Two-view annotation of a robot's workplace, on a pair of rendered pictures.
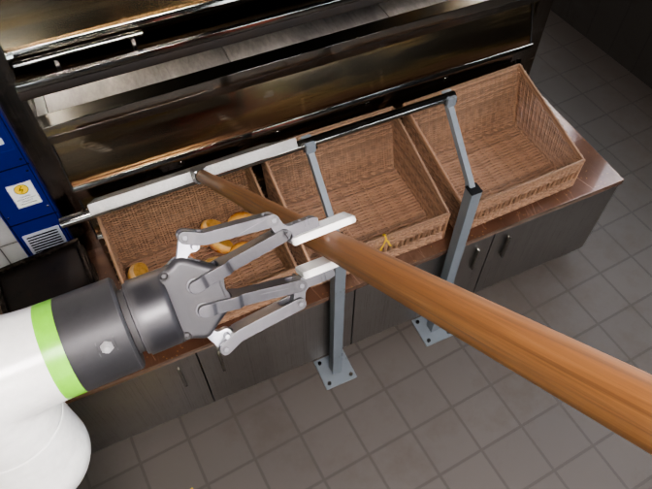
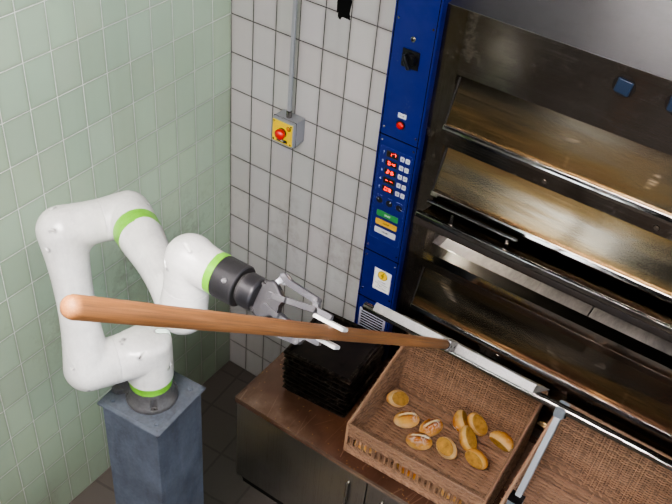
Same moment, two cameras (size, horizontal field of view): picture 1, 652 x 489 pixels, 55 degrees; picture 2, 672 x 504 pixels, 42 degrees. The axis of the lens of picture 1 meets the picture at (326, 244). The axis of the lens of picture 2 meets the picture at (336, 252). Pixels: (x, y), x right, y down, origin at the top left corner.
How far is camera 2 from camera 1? 1.27 m
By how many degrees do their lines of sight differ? 39
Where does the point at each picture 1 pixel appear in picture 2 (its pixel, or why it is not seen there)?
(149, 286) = (256, 278)
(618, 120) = not seen: outside the picture
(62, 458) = not seen: hidden behind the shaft
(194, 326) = (256, 309)
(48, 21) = (472, 192)
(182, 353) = (358, 472)
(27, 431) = (184, 286)
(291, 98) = (617, 385)
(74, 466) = not seen: hidden behind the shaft
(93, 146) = (446, 290)
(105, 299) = (240, 267)
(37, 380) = (199, 270)
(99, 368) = (216, 285)
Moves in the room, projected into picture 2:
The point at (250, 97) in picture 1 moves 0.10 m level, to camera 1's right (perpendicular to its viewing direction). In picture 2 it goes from (583, 355) to (604, 374)
